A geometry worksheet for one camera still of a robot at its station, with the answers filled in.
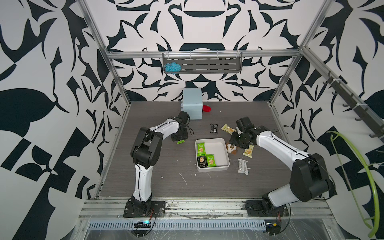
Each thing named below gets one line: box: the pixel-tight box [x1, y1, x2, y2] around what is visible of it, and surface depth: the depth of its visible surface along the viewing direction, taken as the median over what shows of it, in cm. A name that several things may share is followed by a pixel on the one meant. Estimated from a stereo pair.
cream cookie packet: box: [221, 123, 237, 135], surface depth 106 cm
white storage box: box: [195, 137, 230, 172], surface depth 93 cm
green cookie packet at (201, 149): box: [196, 142, 206, 157], surface depth 96 cm
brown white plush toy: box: [225, 143, 237, 155], surface depth 93 cm
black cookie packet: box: [197, 156, 208, 168], surface depth 89 cm
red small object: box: [203, 105, 212, 113], surface depth 121 cm
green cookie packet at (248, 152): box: [242, 144, 255, 159], surface depth 93 cm
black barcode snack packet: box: [210, 123, 219, 134], surface depth 106 cm
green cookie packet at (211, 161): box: [206, 154, 217, 167], surface depth 89 cm
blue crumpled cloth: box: [164, 62, 182, 75], surface depth 93 cm
